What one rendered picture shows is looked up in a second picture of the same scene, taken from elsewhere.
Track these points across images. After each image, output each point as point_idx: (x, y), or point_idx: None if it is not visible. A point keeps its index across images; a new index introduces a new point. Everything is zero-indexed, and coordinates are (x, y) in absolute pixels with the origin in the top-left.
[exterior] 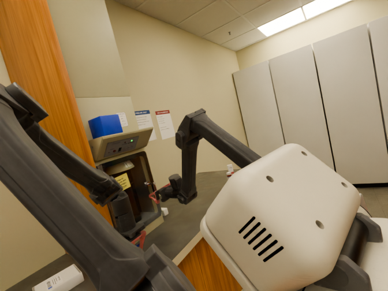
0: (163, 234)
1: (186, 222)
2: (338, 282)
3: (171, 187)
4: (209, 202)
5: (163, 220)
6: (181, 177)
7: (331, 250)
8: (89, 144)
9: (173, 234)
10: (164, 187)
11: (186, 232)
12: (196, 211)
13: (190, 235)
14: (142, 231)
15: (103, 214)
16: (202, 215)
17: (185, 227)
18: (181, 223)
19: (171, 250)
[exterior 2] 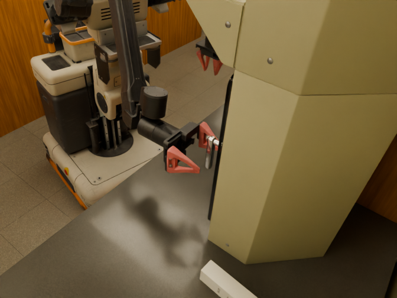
0: (203, 191)
1: (154, 209)
2: None
3: (166, 125)
4: (71, 279)
5: (208, 237)
6: (141, 88)
7: None
8: None
9: (183, 180)
10: (182, 129)
11: (160, 177)
12: (123, 243)
13: (153, 166)
14: (199, 52)
15: None
16: (116, 216)
17: (160, 190)
18: (167, 210)
19: (186, 148)
